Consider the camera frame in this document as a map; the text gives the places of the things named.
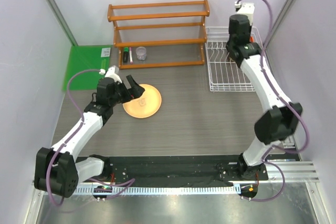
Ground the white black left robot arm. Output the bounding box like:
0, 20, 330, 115
34, 74, 145, 198

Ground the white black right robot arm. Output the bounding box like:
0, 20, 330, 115
226, 14, 303, 179

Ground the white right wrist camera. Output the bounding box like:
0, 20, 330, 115
234, 2, 255, 26

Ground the white wire dish rack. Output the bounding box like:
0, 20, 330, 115
205, 27, 255, 92

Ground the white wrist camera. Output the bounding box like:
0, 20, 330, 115
99, 65, 122, 83
234, 2, 255, 26

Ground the orange wooden shelf rack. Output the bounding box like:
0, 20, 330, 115
107, 0, 210, 69

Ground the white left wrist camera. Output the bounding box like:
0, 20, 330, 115
99, 65, 122, 83

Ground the pink white marker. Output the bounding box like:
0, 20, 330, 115
129, 47, 133, 64

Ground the clear plastic cup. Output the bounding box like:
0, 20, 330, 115
135, 46, 146, 61

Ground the green plastic mat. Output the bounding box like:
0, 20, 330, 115
63, 45, 112, 90

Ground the aluminium front rail frame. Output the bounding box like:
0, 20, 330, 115
31, 161, 321, 204

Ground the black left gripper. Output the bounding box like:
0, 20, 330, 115
109, 75, 144, 106

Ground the black green marker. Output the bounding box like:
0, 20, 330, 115
123, 47, 129, 63

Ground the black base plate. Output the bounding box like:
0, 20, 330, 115
96, 155, 268, 188

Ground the cream yellow plate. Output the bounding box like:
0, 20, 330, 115
123, 84, 162, 119

